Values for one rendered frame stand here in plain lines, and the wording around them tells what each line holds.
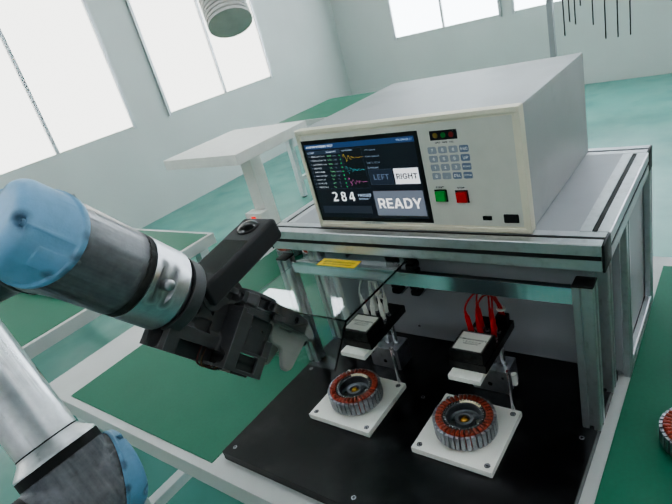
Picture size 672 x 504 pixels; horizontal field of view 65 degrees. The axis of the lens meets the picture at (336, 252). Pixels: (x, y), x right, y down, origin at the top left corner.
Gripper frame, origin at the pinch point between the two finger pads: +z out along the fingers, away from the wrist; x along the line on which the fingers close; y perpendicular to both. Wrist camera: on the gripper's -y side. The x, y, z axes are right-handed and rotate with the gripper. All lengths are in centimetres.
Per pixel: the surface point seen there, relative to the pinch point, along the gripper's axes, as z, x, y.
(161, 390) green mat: 41, -76, 16
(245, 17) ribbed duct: 39, -102, -110
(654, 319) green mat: 79, 27, -29
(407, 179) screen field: 21.6, -6.1, -32.8
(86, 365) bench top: 41, -114, 17
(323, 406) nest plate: 44, -27, 8
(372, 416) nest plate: 44.7, -15.0, 7.1
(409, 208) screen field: 25.9, -6.9, -29.3
